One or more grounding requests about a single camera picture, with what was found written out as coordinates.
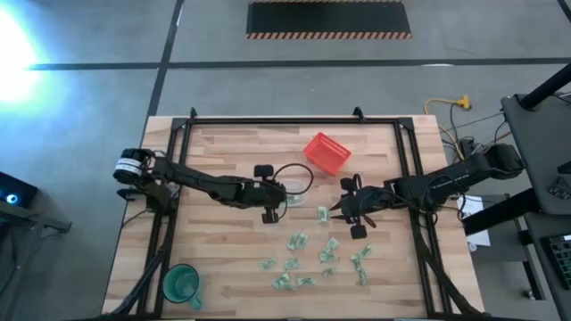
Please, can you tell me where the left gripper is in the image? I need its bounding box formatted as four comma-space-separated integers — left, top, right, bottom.
243, 164, 294, 224

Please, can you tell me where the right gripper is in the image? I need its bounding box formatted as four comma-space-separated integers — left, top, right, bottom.
328, 176, 390, 240

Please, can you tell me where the clear plastic container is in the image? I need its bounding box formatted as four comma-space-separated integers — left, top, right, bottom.
277, 177, 310, 209

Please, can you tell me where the orange plastic basket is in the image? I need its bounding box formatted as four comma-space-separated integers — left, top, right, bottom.
302, 131, 352, 177

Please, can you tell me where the white paper sheet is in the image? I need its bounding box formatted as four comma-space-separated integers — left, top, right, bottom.
457, 194, 492, 249

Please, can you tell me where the green plastic mug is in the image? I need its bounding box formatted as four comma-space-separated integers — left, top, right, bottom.
161, 262, 205, 312

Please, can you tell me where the black hazard-striped floor mat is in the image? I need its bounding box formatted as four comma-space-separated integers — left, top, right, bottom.
244, 0, 412, 40

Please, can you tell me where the black desk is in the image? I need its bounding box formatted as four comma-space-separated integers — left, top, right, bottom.
500, 91, 571, 215
521, 211, 571, 321

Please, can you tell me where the black keyboard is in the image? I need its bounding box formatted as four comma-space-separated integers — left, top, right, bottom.
546, 234, 571, 291

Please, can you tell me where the black pole stand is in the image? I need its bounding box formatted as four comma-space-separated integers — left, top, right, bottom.
519, 62, 571, 111

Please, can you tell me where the black box with blue light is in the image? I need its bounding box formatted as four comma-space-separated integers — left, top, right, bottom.
0, 171, 39, 219

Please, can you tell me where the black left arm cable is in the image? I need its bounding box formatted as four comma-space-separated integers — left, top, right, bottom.
270, 162, 315, 196

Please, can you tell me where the black aluminium table frame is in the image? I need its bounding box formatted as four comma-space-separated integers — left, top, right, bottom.
106, 106, 487, 320

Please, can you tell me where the yellow extension cord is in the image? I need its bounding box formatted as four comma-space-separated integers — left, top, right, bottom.
423, 94, 472, 161

